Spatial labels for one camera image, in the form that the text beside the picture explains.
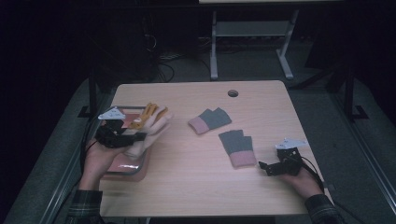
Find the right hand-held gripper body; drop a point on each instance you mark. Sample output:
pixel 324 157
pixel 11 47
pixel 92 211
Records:
pixel 288 165

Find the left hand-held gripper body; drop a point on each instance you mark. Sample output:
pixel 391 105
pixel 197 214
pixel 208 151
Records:
pixel 112 135

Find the grey and pink fingerless glove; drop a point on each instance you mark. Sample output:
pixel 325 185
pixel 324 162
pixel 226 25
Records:
pixel 211 119
pixel 238 146

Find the pink basket with grey rim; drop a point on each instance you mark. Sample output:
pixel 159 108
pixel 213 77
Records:
pixel 127 169

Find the person's right hand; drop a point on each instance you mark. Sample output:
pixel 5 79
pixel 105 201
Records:
pixel 303 185

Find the person's left hand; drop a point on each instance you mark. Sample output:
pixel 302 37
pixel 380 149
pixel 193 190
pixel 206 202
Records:
pixel 96 161

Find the black tape strip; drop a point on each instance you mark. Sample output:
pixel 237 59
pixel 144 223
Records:
pixel 330 187

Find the white metal stand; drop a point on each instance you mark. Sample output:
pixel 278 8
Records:
pixel 252 28

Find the black metal post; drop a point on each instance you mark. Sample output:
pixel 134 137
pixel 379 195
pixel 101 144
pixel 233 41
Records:
pixel 92 93
pixel 350 93

